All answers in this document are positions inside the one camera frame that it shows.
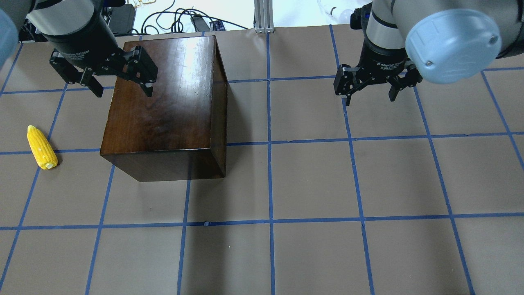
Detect yellow corn cob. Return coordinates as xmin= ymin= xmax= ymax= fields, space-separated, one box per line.
xmin=27 ymin=125 xmax=58 ymax=170

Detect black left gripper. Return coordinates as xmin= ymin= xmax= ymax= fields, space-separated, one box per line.
xmin=43 ymin=16 xmax=158 ymax=98

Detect aluminium frame post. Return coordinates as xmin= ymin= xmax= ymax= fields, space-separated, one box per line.
xmin=254 ymin=0 xmax=275 ymax=34

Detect dark wooden drawer cabinet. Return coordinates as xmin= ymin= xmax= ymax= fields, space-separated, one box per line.
xmin=99 ymin=36 xmax=228 ymax=182

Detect black power adapter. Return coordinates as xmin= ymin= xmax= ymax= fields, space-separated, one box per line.
xmin=108 ymin=4 xmax=136 ymax=35

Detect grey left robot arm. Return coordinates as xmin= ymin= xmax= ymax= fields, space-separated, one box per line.
xmin=0 ymin=0 xmax=158 ymax=97

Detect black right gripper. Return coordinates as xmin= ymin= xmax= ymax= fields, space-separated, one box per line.
xmin=333 ymin=39 xmax=423 ymax=107

